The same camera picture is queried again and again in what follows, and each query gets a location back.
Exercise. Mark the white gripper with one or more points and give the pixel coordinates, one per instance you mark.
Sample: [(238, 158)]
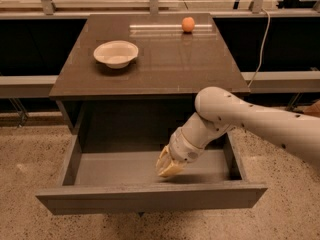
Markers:
[(182, 149)]

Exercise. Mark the grey top drawer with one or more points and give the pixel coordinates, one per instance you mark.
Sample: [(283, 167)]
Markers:
[(110, 167)]

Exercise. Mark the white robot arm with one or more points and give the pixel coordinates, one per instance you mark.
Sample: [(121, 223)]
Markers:
[(217, 111)]

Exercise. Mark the grey drawer cabinet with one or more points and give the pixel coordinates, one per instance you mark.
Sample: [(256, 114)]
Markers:
[(169, 61)]

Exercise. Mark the blue tape cross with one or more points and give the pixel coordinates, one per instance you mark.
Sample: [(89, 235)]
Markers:
[(141, 214)]

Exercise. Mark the white bowl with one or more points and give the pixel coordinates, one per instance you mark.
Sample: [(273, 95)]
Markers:
[(116, 54)]

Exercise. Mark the orange fruit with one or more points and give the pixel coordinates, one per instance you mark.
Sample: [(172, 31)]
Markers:
[(188, 24)]

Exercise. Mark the metal window railing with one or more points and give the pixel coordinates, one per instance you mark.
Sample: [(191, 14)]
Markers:
[(153, 4)]

